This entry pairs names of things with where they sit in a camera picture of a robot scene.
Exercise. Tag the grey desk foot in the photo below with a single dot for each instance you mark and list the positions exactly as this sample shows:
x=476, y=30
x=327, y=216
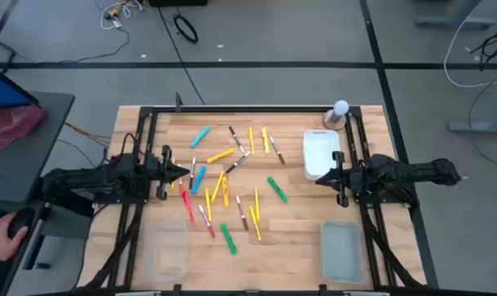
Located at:
x=453, y=21
x=478, y=126

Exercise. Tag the yellow thin marker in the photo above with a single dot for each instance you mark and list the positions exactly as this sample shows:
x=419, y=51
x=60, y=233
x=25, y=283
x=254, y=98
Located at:
x=256, y=204
x=251, y=140
x=208, y=204
x=255, y=222
x=172, y=186
x=217, y=186

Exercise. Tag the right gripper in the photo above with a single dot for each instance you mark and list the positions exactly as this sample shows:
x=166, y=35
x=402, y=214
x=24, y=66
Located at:
x=351, y=181

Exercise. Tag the black curved bracket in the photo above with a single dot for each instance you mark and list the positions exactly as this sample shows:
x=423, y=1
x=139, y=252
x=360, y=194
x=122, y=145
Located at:
x=178, y=103

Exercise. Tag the black box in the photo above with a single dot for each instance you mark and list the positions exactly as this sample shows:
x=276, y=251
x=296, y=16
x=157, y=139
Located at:
x=178, y=2

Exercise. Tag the yellow highlighter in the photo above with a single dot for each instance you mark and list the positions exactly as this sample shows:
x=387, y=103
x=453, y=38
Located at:
x=220, y=155
x=265, y=140

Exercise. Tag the black thin marker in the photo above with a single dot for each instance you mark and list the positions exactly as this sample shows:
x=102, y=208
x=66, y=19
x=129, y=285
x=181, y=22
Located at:
x=238, y=162
x=192, y=170

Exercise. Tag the dark red cloth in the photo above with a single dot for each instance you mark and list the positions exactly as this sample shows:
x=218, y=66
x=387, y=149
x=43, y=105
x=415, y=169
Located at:
x=10, y=125

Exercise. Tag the black side desk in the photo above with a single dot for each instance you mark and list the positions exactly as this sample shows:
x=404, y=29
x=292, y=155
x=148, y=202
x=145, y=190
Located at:
x=34, y=164

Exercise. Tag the grey plastic bin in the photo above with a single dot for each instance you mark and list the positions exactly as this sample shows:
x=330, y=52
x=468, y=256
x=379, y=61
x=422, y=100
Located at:
x=342, y=246

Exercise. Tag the clear plastic bin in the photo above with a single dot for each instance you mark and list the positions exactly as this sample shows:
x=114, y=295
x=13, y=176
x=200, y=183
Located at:
x=166, y=251

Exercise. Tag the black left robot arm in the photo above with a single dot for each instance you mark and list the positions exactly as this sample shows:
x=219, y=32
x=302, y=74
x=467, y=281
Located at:
x=88, y=181

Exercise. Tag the laptop with blue screen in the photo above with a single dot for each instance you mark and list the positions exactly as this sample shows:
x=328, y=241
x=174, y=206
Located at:
x=1, y=92

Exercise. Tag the black desk leg frame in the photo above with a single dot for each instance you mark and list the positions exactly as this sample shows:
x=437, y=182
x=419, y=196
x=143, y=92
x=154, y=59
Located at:
x=71, y=206

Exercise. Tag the white bulb on metal stand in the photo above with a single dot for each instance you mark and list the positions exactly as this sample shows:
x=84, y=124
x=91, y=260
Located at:
x=341, y=107

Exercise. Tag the teal highlighter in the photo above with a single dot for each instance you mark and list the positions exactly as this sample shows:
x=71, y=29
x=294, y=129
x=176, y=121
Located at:
x=200, y=137

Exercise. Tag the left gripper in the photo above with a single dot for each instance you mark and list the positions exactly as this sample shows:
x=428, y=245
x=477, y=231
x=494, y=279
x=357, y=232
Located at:
x=153, y=170

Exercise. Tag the red and white thin marker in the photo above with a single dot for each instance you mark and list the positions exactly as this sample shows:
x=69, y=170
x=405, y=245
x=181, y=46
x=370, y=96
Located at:
x=206, y=220

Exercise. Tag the white plastic bin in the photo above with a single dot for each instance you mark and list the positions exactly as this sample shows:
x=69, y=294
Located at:
x=320, y=152

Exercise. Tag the blue highlighter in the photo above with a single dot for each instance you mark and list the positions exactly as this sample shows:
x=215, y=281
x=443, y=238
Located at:
x=198, y=179

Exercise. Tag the black computer mouse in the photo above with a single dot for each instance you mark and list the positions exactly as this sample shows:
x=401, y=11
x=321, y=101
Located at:
x=20, y=218

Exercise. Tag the orange highlighter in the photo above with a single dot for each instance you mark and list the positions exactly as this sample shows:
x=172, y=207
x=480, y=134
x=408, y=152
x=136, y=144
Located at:
x=224, y=192

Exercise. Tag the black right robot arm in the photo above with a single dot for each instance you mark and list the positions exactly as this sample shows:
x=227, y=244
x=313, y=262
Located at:
x=416, y=170

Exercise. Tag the black frame clamp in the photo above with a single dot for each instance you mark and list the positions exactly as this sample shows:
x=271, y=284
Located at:
x=176, y=288
x=322, y=288

